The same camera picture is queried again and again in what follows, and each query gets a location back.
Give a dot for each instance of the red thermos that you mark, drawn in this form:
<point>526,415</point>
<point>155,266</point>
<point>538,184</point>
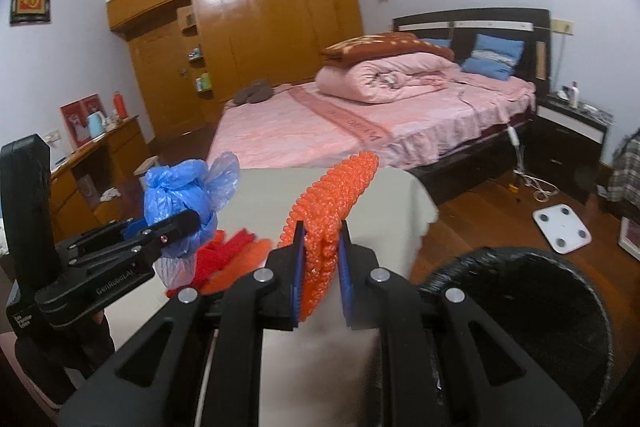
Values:
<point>120,107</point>

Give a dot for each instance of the grey cloth item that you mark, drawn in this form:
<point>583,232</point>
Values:
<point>255,93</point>

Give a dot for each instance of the red box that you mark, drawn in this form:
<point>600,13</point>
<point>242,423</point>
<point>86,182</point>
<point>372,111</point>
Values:
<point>75,122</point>

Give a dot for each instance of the brown patterned pillow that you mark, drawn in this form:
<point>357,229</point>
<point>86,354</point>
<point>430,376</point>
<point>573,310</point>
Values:
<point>380,44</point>

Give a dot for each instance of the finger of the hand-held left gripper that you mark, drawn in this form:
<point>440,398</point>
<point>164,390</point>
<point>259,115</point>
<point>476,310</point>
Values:
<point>180,224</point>
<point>134,228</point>

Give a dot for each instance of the black trash bin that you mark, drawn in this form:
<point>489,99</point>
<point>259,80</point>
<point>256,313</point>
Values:
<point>550,307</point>

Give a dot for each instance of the plaid clothes pile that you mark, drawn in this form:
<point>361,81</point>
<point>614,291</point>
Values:
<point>625,177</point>

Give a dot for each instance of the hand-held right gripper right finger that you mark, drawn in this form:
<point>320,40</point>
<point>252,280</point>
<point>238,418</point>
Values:
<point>345,277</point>

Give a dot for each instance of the large blue pillow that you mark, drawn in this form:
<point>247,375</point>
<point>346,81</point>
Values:
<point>492,54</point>

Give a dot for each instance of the white handheld device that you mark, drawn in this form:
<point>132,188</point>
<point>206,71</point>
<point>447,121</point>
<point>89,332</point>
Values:
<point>515,139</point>

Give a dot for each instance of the dark nightstand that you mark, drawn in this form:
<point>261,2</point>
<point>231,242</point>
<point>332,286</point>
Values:
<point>560,157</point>

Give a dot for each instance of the wooden wardrobe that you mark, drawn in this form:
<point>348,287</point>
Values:
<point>280,22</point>

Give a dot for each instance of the small blue pillow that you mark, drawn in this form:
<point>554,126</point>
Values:
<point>437,43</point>

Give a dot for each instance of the wooden desk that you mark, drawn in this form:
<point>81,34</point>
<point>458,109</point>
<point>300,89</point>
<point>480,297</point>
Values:
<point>125,142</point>

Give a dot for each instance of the white bottle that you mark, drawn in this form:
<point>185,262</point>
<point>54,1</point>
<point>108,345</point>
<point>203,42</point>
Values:
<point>574,97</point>

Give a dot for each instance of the white bathroom scale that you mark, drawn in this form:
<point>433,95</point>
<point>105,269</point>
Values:
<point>560,229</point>

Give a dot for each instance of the blue plastic bag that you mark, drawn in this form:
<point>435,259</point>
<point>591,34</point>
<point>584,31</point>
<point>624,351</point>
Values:
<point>170,192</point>

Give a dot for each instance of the picture frame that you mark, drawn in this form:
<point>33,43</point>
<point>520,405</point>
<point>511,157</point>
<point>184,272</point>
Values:
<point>631,234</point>

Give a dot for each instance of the bed with pink sheet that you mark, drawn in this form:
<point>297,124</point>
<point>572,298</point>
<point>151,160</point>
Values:
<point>300,127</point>

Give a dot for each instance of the dark wooden headboard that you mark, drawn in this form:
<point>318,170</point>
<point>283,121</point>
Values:
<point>461,42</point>

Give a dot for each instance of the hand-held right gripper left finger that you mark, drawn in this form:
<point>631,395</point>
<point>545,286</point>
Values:
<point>300,277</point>

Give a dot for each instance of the red santa hats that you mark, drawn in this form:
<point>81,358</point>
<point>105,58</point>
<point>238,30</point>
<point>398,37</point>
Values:
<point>215,257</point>

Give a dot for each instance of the wall socket plate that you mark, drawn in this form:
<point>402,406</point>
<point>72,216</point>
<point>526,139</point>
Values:
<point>562,26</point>

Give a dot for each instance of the pink folded quilt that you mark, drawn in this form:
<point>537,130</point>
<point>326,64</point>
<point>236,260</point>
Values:
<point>380,82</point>

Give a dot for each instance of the beige tablecloth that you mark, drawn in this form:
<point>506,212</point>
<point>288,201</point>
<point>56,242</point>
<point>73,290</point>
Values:
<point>270,207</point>

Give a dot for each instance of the white cloth scrap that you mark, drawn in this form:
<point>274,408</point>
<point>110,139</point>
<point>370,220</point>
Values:
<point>109,195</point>

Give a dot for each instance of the orange foam net sleeve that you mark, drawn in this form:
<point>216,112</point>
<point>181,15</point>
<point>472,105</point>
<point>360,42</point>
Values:
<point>330,192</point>

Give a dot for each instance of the light blue kettle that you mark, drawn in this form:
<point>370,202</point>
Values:
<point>96,125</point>

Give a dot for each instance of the orange mesh piece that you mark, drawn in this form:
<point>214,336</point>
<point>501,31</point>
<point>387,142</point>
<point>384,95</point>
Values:
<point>245,264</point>

